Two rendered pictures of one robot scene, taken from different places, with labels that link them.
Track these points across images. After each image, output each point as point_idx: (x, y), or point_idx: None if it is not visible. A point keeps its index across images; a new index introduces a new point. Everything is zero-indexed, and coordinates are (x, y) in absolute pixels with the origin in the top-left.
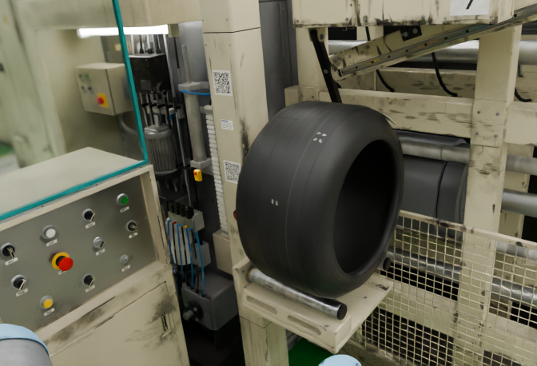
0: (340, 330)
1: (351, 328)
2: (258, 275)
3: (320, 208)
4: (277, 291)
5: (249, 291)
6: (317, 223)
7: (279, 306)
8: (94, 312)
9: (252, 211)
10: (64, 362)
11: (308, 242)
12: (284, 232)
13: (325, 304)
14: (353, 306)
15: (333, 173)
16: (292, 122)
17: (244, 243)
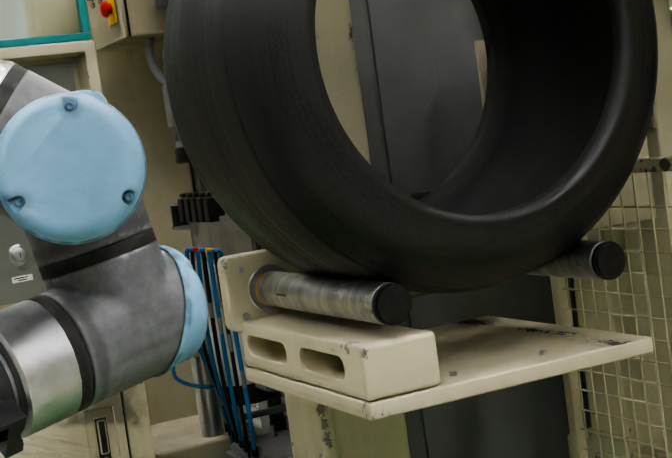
0: (386, 354)
1: (438, 377)
2: (271, 277)
3: None
4: (293, 300)
5: (251, 322)
6: None
7: (287, 332)
8: None
9: (174, 23)
10: None
11: (242, 47)
12: (204, 38)
13: (358, 289)
14: (495, 363)
15: None
16: None
17: (175, 121)
